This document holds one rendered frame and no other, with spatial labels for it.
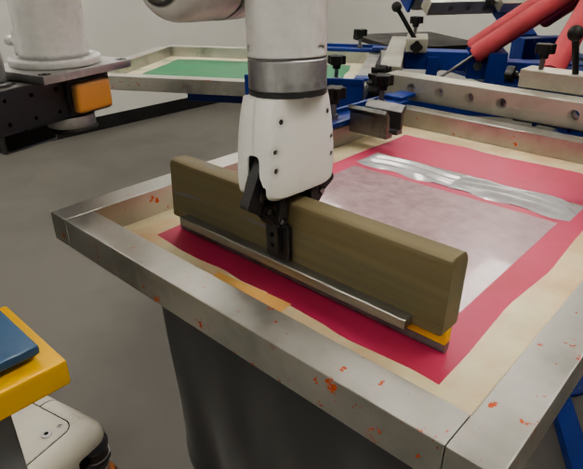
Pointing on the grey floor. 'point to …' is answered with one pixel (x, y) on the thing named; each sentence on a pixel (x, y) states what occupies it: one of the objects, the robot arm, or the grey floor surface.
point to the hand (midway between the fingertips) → (290, 234)
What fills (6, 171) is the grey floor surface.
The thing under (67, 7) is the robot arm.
